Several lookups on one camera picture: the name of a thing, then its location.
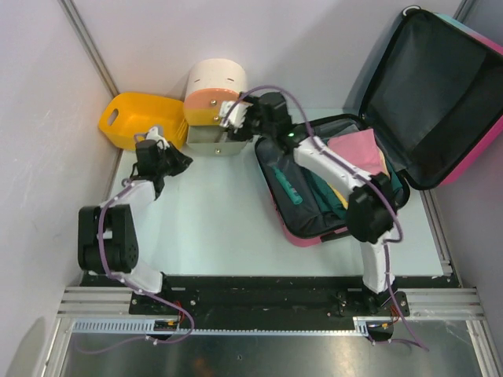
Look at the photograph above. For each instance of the pink and teal children's suitcase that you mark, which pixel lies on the pink and teal children's suitcase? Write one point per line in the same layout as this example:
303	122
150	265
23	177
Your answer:
434	103

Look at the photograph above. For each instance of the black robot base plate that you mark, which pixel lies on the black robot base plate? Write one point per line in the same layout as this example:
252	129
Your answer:
279	302

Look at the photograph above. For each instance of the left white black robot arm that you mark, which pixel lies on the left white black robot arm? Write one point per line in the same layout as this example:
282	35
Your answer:
107	238

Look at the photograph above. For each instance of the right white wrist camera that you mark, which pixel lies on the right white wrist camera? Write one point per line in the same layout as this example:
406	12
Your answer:
231	114

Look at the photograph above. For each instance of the pink cloth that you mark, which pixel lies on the pink cloth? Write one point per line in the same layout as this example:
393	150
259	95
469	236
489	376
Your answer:
360	149

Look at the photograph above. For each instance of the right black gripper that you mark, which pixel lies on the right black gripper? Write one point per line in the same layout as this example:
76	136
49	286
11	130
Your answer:
243	133

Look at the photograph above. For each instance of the yellow plastic basket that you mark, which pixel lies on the yellow plastic basket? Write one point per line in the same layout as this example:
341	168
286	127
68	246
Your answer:
133	113

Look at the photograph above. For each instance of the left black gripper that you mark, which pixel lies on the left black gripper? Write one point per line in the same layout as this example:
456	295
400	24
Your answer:
182	162

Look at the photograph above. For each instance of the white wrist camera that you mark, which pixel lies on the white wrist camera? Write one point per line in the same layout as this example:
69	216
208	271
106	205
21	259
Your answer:
231	114
156	134

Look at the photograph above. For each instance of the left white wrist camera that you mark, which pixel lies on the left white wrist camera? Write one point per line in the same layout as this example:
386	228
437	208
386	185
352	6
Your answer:
156	134

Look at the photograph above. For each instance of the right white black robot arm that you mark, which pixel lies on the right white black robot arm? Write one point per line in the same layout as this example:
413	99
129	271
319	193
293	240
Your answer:
371	218

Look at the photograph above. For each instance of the yellow folded cloth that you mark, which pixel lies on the yellow folded cloth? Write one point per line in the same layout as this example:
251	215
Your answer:
373	168

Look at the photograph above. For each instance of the round pastel drawer cabinet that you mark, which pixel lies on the round pastel drawer cabinet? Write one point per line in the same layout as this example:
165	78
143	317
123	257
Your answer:
211	84

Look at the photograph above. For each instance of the dark green folded cloth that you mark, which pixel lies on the dark green folded cloth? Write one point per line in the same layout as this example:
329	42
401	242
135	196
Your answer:
328	202

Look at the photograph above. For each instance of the teal tube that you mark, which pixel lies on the teal tube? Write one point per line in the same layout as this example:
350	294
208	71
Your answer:
291	192

